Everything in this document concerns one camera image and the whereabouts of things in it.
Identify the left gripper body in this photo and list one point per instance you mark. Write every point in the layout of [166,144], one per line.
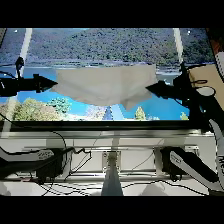
[40,83]

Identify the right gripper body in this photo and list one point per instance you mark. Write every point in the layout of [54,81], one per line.
[170,90]

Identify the white garment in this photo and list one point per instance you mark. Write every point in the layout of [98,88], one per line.
[106,85]

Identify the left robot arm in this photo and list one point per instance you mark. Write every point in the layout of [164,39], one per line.
[12,87]

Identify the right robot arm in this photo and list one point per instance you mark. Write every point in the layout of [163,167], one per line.
[201,111]

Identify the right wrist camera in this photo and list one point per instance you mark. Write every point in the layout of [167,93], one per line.
[184,69]

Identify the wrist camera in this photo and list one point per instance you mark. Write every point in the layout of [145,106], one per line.
[19,63]
[184,69]

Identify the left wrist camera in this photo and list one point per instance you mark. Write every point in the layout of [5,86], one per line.
[19,63]

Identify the silver frame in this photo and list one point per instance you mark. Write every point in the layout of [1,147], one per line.
[111,135]

